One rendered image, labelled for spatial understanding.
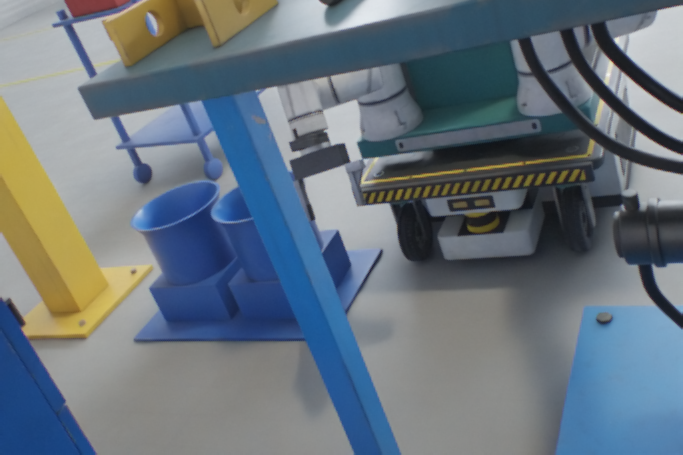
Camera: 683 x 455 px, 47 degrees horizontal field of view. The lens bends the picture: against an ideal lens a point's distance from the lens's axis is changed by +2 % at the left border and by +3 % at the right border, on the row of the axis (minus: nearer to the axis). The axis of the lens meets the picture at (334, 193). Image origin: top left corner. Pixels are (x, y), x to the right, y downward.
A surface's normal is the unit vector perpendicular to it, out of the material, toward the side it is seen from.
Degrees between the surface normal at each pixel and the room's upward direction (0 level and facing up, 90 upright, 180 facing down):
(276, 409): 0
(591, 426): 0
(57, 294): 90
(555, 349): 0
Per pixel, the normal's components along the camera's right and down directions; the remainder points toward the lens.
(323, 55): -0.38, 0.52
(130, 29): 0.87, -0.09
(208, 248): 0.51, 0.21
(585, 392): -0.33, -0.85
